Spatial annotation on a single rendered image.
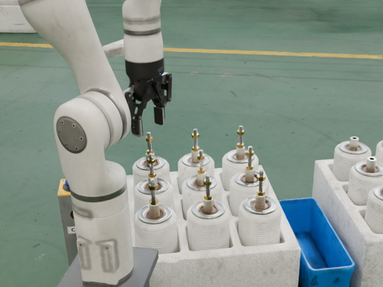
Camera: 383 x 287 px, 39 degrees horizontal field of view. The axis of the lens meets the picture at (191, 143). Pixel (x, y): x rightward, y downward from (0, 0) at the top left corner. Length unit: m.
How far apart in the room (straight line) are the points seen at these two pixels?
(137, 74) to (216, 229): 0.39
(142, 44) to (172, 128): 1.21
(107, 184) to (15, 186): 1.10
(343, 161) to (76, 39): 0.89
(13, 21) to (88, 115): 3.09
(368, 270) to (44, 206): 0.98
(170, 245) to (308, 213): 0.48
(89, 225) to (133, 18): 0.38
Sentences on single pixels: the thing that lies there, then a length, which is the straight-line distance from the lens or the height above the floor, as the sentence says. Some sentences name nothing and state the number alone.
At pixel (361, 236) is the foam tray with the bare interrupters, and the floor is 0.17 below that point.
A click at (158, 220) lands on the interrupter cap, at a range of 1.19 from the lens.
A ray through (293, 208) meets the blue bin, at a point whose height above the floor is 0.09.
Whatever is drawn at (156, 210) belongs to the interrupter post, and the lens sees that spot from 1.19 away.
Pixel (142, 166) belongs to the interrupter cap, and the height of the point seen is 0.25.
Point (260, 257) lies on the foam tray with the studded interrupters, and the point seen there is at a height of 0.17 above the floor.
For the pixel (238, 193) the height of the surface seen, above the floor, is 0.23.
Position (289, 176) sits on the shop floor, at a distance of 1.86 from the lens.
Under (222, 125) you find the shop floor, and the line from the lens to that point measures 2.22.
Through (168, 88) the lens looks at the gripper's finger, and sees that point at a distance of 1.12.
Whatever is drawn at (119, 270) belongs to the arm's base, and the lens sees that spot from 0.94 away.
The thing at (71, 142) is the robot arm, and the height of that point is 0.57.
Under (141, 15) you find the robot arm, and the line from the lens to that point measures 1.00.
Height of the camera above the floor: 0.92
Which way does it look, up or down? 27 degrees down
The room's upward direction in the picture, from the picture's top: 2 degrees counter-clockwise
